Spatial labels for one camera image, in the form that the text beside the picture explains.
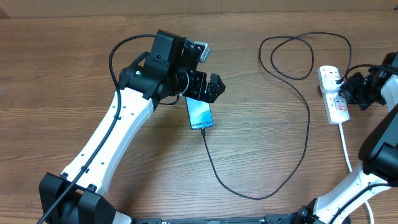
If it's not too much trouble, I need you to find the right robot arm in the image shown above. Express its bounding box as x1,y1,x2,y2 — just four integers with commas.
280,52,397,223

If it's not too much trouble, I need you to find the white charger plug adapter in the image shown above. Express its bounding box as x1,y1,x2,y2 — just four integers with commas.
320,77,341,94

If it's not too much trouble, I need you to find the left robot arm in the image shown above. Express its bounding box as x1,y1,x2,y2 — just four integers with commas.
39,30,225,224

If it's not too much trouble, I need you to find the black USB charging cable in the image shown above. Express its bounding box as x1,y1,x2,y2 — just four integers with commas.
200,32,353,200

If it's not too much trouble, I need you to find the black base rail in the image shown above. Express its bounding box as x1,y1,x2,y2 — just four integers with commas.
132,213,296,224

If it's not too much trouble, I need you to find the white power strip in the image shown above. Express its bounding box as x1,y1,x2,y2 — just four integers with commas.
318,65,349,124

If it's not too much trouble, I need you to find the Samsung Galaxy smartphone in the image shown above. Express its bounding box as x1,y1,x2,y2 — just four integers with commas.
186,97,214,130

